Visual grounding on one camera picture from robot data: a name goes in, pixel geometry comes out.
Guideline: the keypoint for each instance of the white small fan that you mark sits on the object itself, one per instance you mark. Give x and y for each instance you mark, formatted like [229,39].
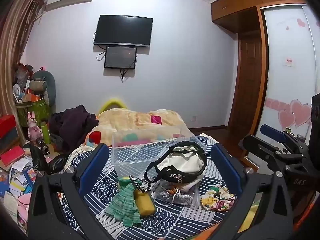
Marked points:
[16,91]

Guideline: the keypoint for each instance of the yellow-green pillow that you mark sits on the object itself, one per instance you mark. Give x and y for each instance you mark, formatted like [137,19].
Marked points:
[111,103]

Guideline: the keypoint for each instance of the pile of papers and books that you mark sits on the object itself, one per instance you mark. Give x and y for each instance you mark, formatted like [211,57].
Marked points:
[17,185]

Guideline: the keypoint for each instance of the green bottle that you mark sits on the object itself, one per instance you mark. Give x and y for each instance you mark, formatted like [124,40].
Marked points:
[45,133]

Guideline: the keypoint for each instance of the wall socket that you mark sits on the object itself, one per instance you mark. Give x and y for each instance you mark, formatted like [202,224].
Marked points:
[194,118]

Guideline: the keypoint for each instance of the white sliding wardrobe door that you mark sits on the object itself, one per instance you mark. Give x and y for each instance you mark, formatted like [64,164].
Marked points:
[287,85]

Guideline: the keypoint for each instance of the wall-mounted black television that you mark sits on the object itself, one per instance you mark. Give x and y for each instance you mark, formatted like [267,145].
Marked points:
[123,31]

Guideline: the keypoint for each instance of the black plastic bag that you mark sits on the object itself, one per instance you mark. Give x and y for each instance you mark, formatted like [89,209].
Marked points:
[40,160]

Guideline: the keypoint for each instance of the yellow patterned blanket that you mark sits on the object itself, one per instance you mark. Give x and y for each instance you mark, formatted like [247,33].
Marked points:
[125,122]

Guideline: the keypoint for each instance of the black flashlight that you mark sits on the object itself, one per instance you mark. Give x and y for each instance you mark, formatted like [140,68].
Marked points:
[42,145]

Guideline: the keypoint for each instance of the clear plastic storage box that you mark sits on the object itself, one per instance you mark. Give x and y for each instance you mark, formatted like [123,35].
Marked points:
[130,152]

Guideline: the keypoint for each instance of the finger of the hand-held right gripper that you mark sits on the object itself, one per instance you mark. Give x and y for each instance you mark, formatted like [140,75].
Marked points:
[272,131]
[260,148]

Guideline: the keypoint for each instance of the clear pouch with small items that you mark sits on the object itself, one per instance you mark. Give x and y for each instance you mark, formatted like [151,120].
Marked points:
[175,195]

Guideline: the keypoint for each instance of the red box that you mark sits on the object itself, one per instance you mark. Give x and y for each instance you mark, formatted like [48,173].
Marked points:
[7,125]

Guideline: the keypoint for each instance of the small black wall monitor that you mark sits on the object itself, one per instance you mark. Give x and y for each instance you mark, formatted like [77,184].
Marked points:
[120,57]

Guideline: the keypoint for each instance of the brown wooden door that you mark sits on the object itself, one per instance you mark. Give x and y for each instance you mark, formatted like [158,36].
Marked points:
[247,85]

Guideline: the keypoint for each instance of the floral fabric scrunchie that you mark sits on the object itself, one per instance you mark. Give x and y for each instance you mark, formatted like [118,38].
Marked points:
[216,198]

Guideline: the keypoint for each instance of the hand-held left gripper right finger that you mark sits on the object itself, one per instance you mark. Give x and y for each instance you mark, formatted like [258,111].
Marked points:
[226,171]

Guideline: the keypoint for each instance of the brown striped curtain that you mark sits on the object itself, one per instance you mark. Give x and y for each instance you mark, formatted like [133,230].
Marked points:
[15,42]

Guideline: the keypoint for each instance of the pink rabbit figure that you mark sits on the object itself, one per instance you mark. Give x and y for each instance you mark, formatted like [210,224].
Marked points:
[33,130]

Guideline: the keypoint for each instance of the grey plush toy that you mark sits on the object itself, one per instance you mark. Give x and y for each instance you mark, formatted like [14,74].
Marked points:
[47,82]

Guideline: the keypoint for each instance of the white lace cloth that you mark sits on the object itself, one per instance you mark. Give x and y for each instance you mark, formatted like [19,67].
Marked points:
[78,153]

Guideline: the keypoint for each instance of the red book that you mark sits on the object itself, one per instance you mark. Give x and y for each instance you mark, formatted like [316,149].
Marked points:
[11,155]

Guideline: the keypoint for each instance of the wooden overhead cabinet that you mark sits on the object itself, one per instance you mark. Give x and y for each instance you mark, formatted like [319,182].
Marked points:
[240,7]

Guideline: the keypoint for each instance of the paper note with red print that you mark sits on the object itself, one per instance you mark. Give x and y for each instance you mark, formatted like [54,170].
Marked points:
[289,61]

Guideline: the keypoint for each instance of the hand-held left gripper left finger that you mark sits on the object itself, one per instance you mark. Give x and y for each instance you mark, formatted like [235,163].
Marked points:
[93,171]

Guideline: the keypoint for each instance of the green fabric storage box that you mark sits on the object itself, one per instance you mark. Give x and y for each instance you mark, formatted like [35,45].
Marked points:
[37,110]

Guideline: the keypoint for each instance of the green knit gloves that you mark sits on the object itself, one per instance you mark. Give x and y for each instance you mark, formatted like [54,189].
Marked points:
[123,202]

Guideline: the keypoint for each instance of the yellow sponge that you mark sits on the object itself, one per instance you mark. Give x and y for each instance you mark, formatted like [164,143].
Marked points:
[145,203]

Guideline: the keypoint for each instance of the dark clothing pile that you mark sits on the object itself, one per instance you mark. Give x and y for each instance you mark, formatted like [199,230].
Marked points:
[72,125]

